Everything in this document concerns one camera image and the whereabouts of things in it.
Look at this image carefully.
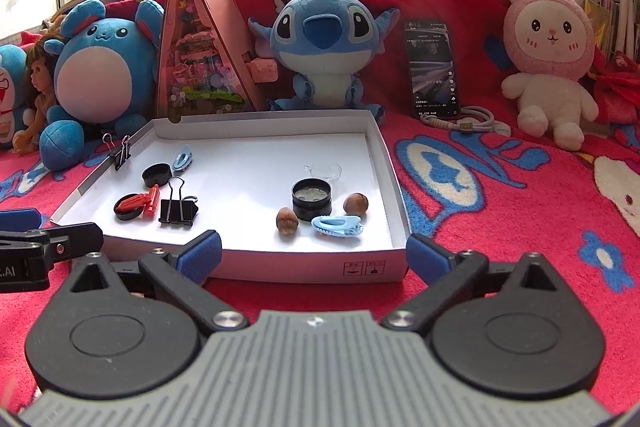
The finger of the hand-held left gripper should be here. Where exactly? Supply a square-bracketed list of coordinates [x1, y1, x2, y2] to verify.
[30, 223, 105, 264]
[0, 208, 42, 233]

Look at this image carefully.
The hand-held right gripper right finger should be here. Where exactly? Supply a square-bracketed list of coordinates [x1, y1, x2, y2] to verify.
[381, 234, 577, 333]

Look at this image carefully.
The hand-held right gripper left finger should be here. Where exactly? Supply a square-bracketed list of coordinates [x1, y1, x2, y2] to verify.
[52, 230, 251, 333]

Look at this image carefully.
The large black binder clip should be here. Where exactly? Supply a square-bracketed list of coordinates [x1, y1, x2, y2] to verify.
[158, 177, 199, 229]

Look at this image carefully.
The black lid with red insert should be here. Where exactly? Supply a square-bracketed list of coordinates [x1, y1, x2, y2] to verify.
[114, 193, 151, 222]

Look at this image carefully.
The red plastic tube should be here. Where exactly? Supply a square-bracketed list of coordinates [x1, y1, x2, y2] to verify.
[142, 184, 162, 219]

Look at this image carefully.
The brown walnut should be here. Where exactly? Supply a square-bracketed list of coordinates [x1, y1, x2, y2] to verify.
[343, 192, 370, 215]
[276, 207, 300, 236]

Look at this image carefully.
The light blue hair clip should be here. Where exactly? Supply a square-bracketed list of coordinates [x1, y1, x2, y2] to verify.
[311, 214, 363, 238]
[171, 145, 194, 171]

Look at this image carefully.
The white cardboard box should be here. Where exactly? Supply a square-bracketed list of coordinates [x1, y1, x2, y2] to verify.
[50, 109, 412, 284]

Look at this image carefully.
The black round tin grey inside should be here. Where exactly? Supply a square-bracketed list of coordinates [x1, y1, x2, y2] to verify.
[291, 178, 332, 208]

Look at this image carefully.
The clear glass dome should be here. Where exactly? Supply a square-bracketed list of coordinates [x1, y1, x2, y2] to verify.
[304, 162, 345, 182]

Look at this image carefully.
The small black binder clip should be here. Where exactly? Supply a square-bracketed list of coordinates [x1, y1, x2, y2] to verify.
[102, 133, 132, 171]

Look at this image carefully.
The blue robot cat plush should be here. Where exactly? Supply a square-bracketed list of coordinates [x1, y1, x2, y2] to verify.
[0, 44, 28, 152]

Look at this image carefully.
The brown-haired doll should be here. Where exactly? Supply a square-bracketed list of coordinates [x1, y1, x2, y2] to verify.
[12, 34, 66, 156]

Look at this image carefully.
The round blue mouse plush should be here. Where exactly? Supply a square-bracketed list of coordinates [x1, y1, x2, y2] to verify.
[39, 0, 166, 172]

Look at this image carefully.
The pink triangular miniature house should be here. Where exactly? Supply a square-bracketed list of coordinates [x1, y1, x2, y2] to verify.
[155, 0, 281, 124]

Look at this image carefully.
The black smartphone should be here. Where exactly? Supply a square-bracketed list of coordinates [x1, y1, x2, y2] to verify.
[405, 21, 461, 118]

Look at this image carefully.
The small pink socket toy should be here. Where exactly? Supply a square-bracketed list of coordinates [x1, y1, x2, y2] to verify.
[247, 59, 278, 85]

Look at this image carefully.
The blue alien plush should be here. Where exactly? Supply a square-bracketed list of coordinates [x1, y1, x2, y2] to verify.
[248, 0, 401, 124]

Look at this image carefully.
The red cloth bag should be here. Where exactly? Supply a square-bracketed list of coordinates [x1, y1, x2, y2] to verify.
[592, 52, 640, 125]

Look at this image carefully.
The pink hooded bunny plush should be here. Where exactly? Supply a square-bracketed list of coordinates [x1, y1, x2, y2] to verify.
[500, 0, 599, 152]

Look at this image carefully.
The grey charging cable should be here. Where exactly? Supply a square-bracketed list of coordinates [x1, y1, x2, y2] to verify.
[420, 105, 512, 138]

